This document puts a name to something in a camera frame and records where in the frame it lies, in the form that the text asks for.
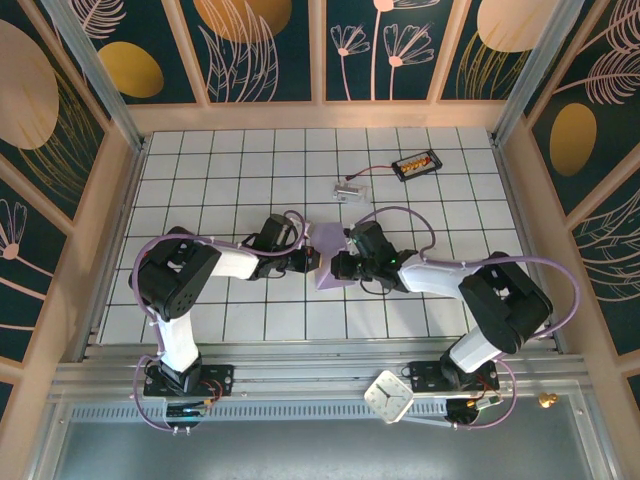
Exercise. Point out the right base controller board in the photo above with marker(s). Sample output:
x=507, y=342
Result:
x=470, y=407

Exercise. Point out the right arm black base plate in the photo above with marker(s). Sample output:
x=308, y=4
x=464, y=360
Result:
x=425, y=375

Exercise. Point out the aluminium table frame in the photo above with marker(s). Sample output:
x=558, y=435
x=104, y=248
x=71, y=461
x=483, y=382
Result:
x=310, y=370

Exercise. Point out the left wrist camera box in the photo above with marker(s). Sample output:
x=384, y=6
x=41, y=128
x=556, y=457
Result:
x=306, y=234

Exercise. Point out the brass knob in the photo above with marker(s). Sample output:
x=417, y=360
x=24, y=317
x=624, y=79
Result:
x=547, y=400

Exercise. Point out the left base controller board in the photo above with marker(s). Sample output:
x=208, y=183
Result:
x=185, y=411

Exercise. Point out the black board with yellow connectors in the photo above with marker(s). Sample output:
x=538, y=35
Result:
x=416, y=166

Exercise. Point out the white square clock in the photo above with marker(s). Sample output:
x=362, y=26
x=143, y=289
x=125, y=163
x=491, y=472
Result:
x=389, y=396

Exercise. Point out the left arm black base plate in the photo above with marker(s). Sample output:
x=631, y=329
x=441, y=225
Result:
x=220, y=380

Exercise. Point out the purple paper sheet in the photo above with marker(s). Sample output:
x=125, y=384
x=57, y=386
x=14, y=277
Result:
x=330, y=235

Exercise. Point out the base controller board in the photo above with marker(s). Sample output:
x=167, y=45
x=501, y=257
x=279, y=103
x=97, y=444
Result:
x=470, y=407
x=185, y=411

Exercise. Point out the aluminium corner post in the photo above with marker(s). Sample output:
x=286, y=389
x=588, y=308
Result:
x=90, y=65
x=540, y=65

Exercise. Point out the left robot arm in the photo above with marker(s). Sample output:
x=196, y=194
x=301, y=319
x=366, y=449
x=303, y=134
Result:
x=175, y=280

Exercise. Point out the clear plastic metal part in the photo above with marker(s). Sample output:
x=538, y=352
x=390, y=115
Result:
x=350, y=192

